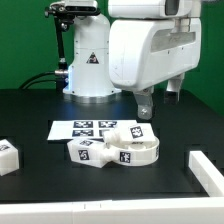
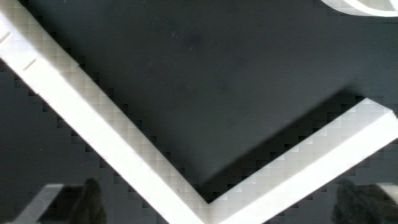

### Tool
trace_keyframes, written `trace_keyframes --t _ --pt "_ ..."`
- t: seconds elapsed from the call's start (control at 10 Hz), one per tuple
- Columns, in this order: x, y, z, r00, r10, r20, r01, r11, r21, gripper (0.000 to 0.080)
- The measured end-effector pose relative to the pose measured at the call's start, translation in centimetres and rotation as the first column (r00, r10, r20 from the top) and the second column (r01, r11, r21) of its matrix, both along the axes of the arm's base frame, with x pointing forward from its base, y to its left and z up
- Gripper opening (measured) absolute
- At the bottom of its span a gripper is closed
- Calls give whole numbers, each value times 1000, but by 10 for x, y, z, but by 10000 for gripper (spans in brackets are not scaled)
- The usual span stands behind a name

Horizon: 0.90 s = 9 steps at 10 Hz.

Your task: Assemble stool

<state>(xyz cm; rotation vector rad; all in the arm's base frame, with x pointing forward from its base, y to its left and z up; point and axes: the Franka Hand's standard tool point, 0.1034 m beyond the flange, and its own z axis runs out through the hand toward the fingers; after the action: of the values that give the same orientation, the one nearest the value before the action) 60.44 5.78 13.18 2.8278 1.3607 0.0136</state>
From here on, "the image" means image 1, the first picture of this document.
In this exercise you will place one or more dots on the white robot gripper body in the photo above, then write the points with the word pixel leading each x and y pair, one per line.
pixel 143 53

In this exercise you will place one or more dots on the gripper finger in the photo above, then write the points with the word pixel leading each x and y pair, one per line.
pixel 172 92
pixel 145 103

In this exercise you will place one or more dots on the white marker sheet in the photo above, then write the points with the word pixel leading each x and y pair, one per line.
pixel 93 129

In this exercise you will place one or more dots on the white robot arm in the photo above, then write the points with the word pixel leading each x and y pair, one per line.
pixel 88 75

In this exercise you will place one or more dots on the black camera on stand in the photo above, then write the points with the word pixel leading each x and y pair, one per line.
pixel 64 13

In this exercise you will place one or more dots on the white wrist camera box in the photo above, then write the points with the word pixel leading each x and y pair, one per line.
pixel 154 9

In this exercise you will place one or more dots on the white L-shaped wall fixture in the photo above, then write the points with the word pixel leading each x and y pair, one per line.
pixel 198 210

